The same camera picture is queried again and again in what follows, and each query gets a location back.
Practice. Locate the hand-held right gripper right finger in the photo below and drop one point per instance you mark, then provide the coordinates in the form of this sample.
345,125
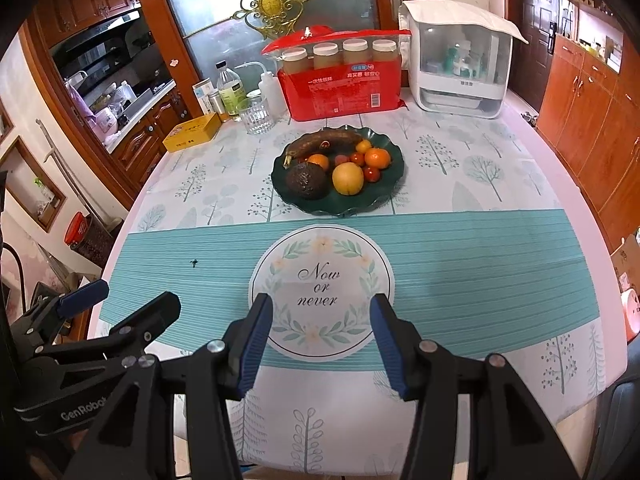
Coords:
392,355

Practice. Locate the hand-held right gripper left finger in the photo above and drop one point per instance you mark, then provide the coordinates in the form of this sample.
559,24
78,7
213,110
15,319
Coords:
252,355

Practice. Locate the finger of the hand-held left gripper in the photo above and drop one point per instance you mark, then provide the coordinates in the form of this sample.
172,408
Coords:
155,312
82,297

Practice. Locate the dark green scalloped plate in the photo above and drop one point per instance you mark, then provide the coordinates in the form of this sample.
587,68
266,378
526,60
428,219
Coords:
385,185

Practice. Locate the large yellow orange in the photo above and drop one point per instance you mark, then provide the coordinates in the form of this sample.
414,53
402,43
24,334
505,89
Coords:
348,178

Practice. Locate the red cherry tomato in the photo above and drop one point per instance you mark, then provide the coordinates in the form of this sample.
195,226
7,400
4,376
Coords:
357,158
371,174

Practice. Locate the dark avocado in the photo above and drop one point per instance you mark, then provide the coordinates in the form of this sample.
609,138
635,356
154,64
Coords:
307,181

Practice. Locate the large orange tangerine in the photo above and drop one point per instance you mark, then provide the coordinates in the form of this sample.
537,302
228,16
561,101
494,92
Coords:
377,158

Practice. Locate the small orange tangerine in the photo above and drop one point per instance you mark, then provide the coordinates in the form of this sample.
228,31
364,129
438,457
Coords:
318,161

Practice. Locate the yellow kumquat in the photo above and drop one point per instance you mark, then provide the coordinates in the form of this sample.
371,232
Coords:
363,146

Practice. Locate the brown overripe banana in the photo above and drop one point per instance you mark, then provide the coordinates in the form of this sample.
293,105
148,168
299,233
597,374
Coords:
310,144

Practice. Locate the wooden kitchen base cabinet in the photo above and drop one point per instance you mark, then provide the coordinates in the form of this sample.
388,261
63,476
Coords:
145,145

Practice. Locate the yellow flat box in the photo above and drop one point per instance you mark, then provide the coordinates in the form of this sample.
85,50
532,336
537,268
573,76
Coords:
192,132

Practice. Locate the small metal can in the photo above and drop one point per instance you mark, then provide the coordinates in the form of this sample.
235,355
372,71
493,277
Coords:
219,107

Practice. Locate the clear glass tumbler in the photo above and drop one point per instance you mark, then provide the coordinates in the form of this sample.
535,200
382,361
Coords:
258,117

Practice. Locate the white blue carton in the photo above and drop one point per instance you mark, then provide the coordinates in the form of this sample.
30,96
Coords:
204,95

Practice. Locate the clear bottle green label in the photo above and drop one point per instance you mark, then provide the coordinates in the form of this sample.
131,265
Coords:
230,92

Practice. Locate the blue grey chair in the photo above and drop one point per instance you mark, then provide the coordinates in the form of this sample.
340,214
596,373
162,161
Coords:
620,430

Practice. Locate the pink round container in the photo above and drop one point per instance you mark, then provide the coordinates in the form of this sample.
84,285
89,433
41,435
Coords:
631,315

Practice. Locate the white squeeze bottle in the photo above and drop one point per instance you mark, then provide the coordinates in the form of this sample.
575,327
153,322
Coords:
272,95

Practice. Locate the black range hood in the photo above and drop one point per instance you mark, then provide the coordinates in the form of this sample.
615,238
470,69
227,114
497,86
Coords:
100,50

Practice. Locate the cardboard box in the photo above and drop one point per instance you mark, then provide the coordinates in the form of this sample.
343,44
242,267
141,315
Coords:
627,260

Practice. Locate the red paper cup bag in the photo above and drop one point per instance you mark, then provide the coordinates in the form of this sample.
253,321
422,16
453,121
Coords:
340,95

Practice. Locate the white countertop sterilizer cabinet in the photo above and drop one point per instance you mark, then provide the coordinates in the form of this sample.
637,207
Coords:
460,90

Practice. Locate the brown paper cup stack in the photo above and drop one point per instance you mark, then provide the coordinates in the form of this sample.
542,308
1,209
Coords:
326,55
295,60
384,51
356,51

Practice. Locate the frosted glass door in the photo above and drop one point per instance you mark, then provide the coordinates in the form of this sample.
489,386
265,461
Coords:
200,0

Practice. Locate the dark brown entrance door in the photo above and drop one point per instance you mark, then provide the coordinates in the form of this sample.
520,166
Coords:
530,60

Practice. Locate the wooden picture frame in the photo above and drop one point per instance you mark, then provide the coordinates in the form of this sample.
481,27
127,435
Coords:
57,195

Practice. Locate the wooden wall cabinet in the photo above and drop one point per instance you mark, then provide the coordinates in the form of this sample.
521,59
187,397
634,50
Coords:
590,135

